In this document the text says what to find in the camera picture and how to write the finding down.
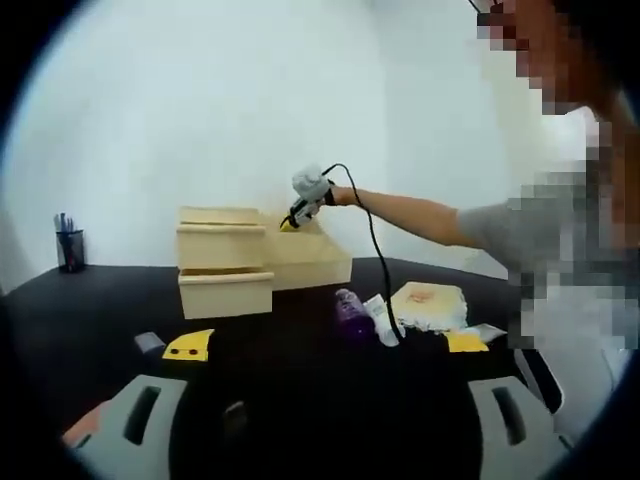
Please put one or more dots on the bunch of coloured pens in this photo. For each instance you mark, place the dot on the bunch of coloured pens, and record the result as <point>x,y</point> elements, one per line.
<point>64,222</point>

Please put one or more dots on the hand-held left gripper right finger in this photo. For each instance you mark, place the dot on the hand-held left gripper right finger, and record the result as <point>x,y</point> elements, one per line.
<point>520,430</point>

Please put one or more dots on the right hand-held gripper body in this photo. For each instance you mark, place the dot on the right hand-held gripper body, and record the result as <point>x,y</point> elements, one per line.
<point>312,182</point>

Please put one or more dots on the cream wooden drawer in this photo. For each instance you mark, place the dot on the cream wooden drawer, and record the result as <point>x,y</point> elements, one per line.
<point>220,250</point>
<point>225,297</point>

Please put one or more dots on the yellow lace-trimmed bear cloth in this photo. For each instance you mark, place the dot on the yellow lace-trimmed bear cloth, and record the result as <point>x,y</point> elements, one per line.
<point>430,300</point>

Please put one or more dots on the small dark grey object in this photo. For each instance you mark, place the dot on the small dark grey object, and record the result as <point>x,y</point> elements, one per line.
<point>150,342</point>

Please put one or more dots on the black mesh pen holder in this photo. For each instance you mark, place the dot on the black mesh pen holder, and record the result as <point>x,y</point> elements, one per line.
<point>71,252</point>

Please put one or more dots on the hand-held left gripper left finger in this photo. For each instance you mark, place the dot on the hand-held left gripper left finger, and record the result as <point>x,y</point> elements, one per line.
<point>120,430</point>

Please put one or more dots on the cream wooden drawer organizer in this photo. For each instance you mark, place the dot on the cream wooden drawer organizer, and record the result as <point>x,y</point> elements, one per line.
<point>310,260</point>

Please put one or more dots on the person's right hand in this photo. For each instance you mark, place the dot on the person's right hand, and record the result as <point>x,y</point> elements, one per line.
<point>337,194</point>

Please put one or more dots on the purple cosmetic bottle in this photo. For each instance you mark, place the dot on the purple cosmetic bottle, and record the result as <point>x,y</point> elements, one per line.
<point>352,315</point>

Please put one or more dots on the person's light grey shirt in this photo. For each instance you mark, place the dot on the person's light grey shirt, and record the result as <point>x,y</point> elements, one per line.
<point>482,225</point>

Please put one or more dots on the black table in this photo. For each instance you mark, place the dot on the black table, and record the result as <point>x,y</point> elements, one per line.
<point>310,380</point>

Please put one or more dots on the person's head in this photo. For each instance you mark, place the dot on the person's head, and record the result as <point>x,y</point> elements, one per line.
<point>575,40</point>

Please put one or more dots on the person's left hand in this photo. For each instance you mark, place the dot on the person's left hand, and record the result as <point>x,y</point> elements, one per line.
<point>82,425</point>

